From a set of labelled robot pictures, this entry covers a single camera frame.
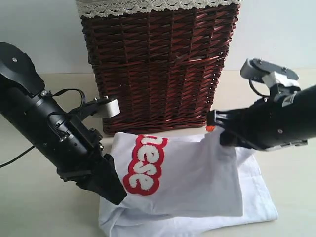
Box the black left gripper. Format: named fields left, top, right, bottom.
left=57, top=116, right=127, bottom=205

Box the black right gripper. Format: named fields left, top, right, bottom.
left=206, top=99, right=308, bottom=151

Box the white t-shirt with red lettering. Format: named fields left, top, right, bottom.
left=98, top=130, right=278, bottom=237

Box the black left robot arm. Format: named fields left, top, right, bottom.
left=0, top=42, right=126, bottom=205

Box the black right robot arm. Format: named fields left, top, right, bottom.
left=206, top=85, right=316, bottom=151

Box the dark brown wicker basket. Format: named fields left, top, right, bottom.
left=81, top=3, right=240, bottom=134

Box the grey floral basket liner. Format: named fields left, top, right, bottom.
left=75, top=0, right=242, bottom=18

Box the orange neck label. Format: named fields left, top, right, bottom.
left=205, top=126, right=216, bottom=132

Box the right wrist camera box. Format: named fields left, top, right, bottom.
left=240, top=58, right=300, bottom=89

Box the black camera cable left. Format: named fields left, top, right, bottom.
left=0, top=89, right=86, bottom=168

